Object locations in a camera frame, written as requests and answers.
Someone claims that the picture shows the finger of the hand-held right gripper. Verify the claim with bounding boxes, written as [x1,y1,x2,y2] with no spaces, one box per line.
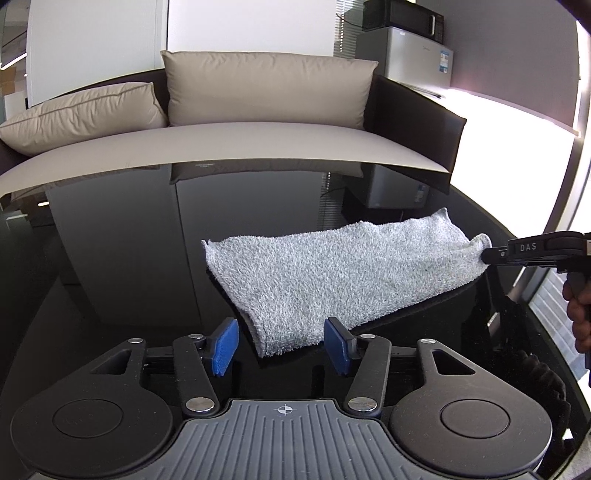
[481,246,512,267]

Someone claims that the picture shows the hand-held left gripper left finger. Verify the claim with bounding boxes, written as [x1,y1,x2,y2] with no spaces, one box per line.
[88,318,240,416]

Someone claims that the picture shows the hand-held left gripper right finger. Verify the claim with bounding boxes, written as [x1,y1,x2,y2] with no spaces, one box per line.
[324,318,476,416]

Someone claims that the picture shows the grey towel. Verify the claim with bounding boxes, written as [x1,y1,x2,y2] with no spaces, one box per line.
[202,208,492,358]

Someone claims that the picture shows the person's right hand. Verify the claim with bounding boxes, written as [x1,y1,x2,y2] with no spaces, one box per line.
[562,276,591,367]

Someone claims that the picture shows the grey roller shade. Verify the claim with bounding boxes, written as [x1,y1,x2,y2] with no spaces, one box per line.
[450,0,581,136]

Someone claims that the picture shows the beige and brown sofa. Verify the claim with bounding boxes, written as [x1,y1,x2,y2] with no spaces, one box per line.
[0,69,467,204]

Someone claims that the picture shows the silver mini fridge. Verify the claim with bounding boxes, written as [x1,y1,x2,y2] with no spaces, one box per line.
[355,25,454,100]

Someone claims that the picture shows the black microwave oven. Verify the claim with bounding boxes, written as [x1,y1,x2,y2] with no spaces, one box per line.
[362,0,445,43]

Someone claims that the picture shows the upright beige cushion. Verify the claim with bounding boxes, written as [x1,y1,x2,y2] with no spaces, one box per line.
[161,50,378,131]

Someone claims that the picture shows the flat beige cushion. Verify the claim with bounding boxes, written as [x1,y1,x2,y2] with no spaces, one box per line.
[0,82,168,157]

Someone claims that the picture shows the grey venetian blinds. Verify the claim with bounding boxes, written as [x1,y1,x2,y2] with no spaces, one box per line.
[332,0,366,60]

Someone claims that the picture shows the window frame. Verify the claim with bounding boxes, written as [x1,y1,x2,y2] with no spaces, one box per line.
[542,18,591,301]

